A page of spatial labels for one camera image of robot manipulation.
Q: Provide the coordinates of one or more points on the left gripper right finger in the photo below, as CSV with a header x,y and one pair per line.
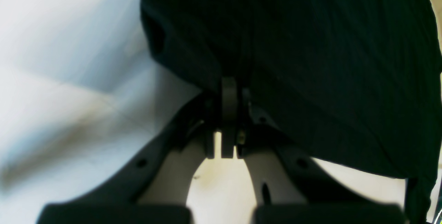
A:
x,y
290,188

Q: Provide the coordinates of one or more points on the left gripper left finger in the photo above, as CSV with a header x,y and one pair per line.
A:
x,y
152,188

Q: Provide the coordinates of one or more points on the black T-shirt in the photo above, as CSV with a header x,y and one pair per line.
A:
x,y
355,82

